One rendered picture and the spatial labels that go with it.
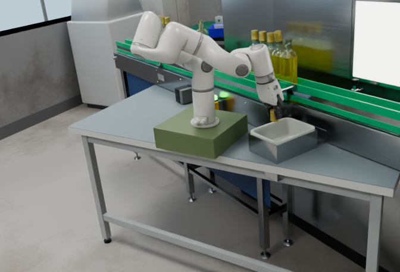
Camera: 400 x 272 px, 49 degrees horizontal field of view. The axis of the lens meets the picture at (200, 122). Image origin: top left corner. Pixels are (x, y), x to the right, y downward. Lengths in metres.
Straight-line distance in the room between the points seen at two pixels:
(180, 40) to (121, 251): 1.44
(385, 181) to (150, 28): 0.98
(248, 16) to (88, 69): 2.72
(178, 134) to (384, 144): 0.80
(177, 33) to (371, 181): 0.84
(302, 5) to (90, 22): 2.93
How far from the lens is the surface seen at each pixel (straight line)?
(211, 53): 1.55
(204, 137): 1.76
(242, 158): 1.77
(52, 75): 4.95
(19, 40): 4.70
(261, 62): 1.60
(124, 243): 2.67
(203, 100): 1.83
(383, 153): 1.73
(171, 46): 1.53
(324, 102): 1.86
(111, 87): 4.67
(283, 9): 2.17
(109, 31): 4.48
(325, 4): 1.99
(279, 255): 2.47
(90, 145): 2.40
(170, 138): 1.87
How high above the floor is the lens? 1.55
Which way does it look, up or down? 22 degrees down
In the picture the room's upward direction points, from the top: 5 degrees counter-clockwise
